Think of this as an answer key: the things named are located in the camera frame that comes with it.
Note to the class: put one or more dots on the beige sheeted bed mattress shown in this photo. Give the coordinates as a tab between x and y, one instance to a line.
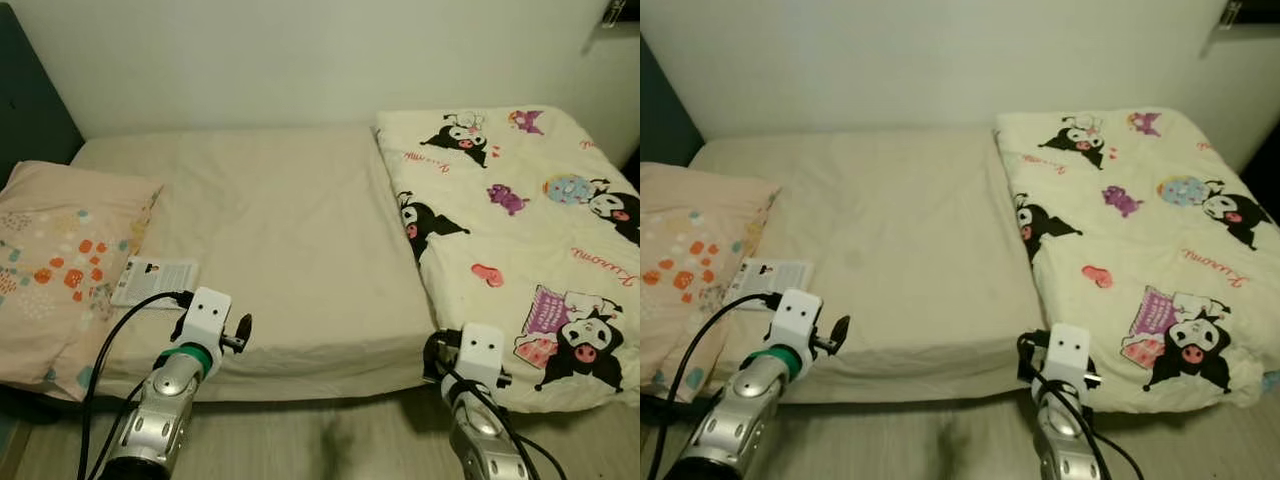
280	230
900	230

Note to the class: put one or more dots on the cream cartoon print quilt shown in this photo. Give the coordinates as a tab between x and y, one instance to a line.
1120	240
500	220

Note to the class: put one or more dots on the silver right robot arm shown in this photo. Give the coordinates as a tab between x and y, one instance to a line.
480	440
1060	445

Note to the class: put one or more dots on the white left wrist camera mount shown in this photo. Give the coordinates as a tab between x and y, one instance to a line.
797	312
207	312

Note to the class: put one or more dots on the dark teal headboard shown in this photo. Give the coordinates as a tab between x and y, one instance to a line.
35	110
665	110

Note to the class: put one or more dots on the pink patterned pillow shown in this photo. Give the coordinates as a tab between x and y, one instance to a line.
60	250
690	250

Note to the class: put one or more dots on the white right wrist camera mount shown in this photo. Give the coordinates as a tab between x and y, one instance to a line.
1065	350
478	350

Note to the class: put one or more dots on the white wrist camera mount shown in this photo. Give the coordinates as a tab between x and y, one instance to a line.
1065	350
797	312
478	350
207	312

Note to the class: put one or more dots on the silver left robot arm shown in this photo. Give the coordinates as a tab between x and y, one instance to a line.
745	400
165	400

